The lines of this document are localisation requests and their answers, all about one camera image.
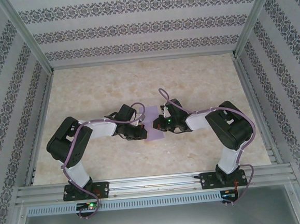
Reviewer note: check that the purple paper sheet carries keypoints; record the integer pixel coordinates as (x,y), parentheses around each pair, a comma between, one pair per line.
(153,117)

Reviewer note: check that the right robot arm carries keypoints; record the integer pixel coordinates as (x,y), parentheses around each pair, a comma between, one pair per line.
(232,131)

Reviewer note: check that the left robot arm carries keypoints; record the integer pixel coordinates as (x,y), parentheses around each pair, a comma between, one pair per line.
(59,145)

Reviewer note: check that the grey metal base panel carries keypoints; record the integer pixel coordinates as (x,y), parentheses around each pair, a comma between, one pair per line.
(158,220)

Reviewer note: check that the aluminium mounting rail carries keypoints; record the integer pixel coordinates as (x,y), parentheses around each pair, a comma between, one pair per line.
(155,184)

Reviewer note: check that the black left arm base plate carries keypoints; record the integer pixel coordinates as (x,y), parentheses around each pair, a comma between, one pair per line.
(104,189)

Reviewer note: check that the aluminium table edge rail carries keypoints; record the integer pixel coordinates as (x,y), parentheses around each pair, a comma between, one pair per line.
(143,60)
(256,108)
(41,125)

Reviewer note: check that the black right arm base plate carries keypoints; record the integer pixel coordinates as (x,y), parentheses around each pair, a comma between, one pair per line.
(207,181)

